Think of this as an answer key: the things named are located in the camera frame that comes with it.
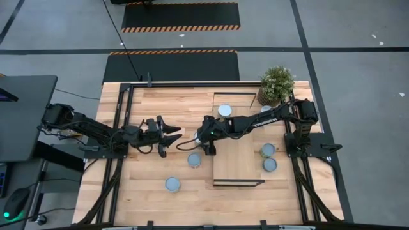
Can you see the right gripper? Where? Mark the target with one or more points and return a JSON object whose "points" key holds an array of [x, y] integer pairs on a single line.
{"points": [[212, 131]]}

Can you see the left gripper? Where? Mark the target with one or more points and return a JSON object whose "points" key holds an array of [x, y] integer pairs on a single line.
{"points": [[150, 139]]}

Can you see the red tomato can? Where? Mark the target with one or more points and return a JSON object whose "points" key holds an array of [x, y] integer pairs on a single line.
{"points": [[194, 159]]}

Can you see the tall peaches can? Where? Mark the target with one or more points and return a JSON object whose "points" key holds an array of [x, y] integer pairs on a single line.
{"points": [[224, 110]]}

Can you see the mixed vegetables can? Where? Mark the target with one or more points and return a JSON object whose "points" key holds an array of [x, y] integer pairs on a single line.
{"points": [[172, 184]]}

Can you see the green dotted can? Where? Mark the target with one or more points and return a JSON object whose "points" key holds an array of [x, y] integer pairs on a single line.
{"points": [[267, 150]]}

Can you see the short teal can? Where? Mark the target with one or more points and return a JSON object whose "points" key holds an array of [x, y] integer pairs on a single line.
{"points": [[270, 165]]}

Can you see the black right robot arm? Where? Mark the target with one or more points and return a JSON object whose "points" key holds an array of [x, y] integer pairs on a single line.
{"points": [[265, 119]]}

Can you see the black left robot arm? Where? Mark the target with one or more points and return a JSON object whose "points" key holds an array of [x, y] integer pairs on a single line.
{"points": [[92, 126]]}

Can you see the black hazard-striped floor mat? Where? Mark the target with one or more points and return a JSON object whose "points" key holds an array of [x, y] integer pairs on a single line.
{"points": [[172, 67], [180, 14]]}

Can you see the potted green plant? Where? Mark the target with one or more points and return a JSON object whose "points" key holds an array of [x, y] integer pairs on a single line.
{"points": [[277, 81]]}

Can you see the black desk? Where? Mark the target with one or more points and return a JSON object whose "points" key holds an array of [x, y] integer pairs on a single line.
{"points": [[25, 127]]}

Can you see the caster wheel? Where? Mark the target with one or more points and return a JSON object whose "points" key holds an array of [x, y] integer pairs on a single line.
{"points": [[41, 219]]}

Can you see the dark grey side desk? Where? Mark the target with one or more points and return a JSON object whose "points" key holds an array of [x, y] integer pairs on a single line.
{"points": [[19, 179]]}

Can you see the dark monitor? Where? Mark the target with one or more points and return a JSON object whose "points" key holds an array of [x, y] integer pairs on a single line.
{"points": [[6, 95]]}

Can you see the black computer mouse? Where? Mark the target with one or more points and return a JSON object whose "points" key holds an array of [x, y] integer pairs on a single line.
{"points": [[16, 202]]}

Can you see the backlit keyboard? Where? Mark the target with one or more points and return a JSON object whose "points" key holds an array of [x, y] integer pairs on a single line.
{"points": [[3, 180]]}

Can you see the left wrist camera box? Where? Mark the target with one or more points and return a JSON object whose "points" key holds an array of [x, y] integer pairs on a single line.
{"points": [[152, 125]]}

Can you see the wooden shelf with black frame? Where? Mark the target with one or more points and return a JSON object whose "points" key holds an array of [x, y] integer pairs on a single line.
{"points": [[236, 163]]}

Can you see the black aluminium table frame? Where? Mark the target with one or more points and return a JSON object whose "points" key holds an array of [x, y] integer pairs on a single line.
{"points": [[191, 84]]}

